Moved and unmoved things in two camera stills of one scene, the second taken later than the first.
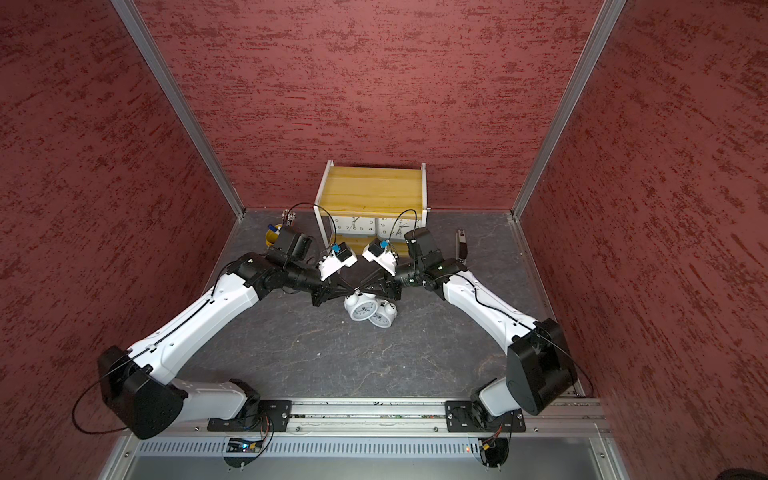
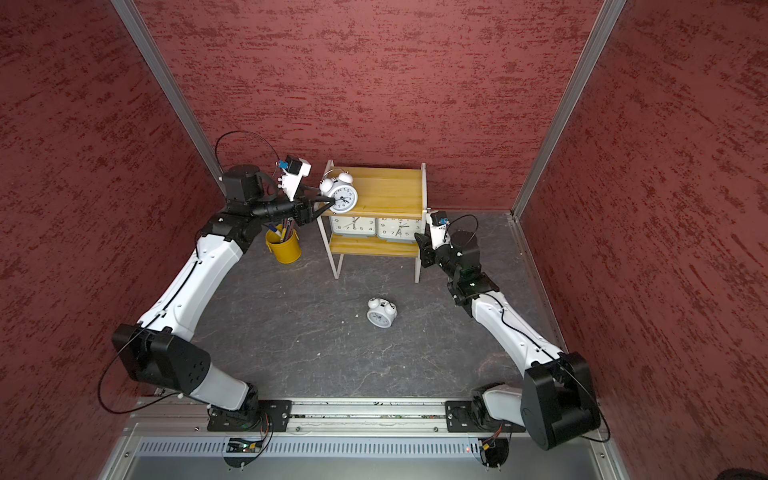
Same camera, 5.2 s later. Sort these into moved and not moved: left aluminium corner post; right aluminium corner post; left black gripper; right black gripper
Moved: right black gripper; left black gripper
Not moved: left aluminium corner post; right aluminium corner post
